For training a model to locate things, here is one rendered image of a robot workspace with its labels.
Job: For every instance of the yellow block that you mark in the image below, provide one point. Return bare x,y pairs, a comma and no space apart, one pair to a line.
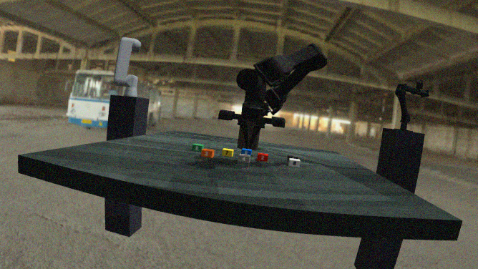
227,152

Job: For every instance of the red block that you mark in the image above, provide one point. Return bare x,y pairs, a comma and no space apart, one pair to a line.
262,157

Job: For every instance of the orange block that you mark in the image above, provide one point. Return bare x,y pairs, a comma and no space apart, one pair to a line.
207,153

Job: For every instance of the blue block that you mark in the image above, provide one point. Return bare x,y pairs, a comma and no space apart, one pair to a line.
246,152

